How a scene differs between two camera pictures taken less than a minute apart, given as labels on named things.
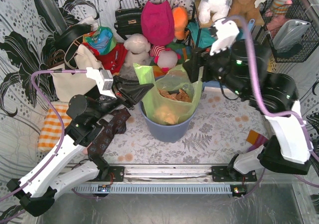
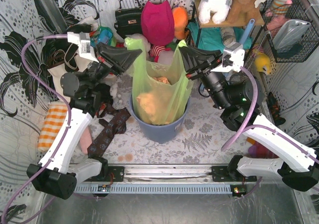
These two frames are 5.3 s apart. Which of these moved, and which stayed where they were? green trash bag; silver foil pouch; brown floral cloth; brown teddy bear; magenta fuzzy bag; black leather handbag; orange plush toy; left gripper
Moved: left gripper; green trash bag
Stayed: brown floral cloth; magenta fuzzy bag; orange plush toy; black leather handbag; silver foil pouch; brown teddy bear
